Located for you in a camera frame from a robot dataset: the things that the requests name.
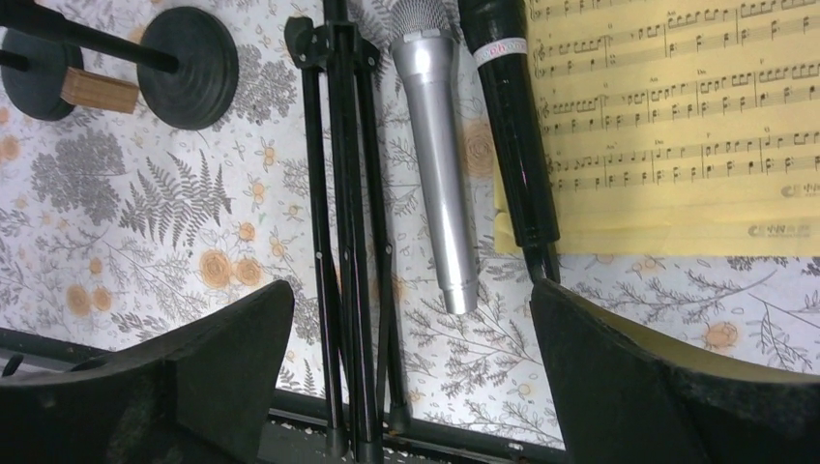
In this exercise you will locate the black microphone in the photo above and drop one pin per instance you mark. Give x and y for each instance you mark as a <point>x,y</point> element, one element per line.
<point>495,34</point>

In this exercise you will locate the black microphone stand base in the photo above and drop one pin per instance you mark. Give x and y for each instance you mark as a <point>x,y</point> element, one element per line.
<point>187,62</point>
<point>33,73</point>

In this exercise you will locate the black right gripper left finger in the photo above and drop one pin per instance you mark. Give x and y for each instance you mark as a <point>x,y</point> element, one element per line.
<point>198,394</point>

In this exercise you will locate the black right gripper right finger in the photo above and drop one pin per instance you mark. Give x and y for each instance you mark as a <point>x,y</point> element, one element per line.
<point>625,393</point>

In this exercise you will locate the black tripod music stand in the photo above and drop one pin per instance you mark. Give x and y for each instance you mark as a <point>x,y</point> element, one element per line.
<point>352,251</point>

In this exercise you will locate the silver grey microphone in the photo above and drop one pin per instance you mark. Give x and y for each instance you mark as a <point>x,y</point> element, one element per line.
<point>423,49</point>

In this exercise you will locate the small wooden block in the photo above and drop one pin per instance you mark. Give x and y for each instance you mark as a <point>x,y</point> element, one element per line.
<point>99,91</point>

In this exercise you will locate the yellow sheet music page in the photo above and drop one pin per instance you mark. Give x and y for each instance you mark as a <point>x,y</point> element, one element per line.
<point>680,127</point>

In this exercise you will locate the floral patterned table cloth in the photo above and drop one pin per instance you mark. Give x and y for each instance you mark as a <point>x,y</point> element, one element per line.
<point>116,228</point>

